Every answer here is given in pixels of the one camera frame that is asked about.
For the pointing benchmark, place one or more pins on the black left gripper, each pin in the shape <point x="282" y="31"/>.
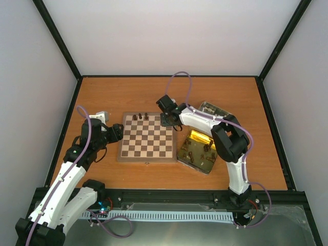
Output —
<point x="117" y="135"/>

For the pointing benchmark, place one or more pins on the light blue cable duct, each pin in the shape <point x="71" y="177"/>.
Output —
<point x="169" y="216"/>

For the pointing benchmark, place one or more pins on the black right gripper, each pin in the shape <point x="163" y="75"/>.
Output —
<point x="163" y="123"/>

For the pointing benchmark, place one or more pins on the small green circuit board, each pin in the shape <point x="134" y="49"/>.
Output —
<point x="105" y="206"/>

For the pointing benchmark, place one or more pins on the gold tin tray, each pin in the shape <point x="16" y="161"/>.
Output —
<point x="207" y="167"/>

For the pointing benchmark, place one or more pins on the black frame post right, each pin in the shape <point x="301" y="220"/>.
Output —
<point x="289" y="29"/>

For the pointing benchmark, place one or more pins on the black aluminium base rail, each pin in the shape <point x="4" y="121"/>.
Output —
<point x="218" y="199"/>

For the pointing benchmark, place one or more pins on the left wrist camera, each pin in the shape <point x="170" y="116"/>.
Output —
<point x="102" y="116"/>

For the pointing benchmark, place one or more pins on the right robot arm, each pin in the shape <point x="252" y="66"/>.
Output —
<point x="230" y="139"/>

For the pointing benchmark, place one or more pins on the black frame post left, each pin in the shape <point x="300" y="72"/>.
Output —
<point x="48" y="20"/>

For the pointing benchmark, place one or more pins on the silver tin tray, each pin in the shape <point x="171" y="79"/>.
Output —
<point x="219" y="115"/>

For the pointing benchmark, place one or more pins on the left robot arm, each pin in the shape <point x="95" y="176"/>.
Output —
<point x="51" y="220"/>

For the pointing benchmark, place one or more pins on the wooden folding chess board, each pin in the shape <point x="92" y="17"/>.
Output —
<point x="146" y="141"/>

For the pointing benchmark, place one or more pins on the black frame post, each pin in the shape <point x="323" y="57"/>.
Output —
<point x="48" y="20"/>
<point x="289" y="29"/>

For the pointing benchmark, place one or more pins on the pile of dark chess pieces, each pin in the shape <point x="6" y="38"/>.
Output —
<point x="195" y="151"/>

